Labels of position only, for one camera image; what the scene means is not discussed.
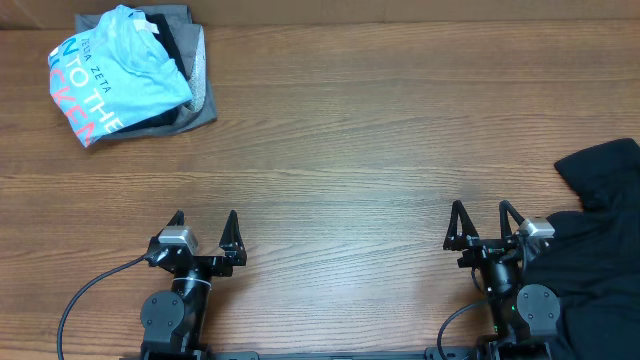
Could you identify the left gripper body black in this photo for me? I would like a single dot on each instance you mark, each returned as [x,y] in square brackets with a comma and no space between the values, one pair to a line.
[219,265]

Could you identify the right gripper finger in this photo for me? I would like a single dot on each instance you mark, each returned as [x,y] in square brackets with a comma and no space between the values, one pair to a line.
[506,213]
[461,232]

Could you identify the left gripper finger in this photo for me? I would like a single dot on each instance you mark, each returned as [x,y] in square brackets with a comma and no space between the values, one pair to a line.
[178,219]
[231,238]

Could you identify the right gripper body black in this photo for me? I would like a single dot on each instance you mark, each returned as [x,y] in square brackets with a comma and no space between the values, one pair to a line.
[482,249]

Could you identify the black t-shirt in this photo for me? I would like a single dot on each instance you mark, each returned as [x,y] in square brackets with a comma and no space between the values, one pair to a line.
[592,263]

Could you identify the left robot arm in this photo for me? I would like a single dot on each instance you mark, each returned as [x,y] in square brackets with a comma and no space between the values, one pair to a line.
[173,320]

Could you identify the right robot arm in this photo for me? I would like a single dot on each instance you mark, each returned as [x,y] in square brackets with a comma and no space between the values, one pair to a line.
[524,315]

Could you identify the light blue printed t-shirt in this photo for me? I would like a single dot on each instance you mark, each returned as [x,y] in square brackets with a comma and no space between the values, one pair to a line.
[114,75]

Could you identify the folded grey garment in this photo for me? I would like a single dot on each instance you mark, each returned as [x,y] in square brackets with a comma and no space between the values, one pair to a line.
[190,39]

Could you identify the folded black garment in stack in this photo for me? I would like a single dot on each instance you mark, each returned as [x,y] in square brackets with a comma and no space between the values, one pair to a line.
[166,38]

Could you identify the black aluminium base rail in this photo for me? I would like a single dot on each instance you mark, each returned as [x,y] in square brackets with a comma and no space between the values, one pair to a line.
[431,353]

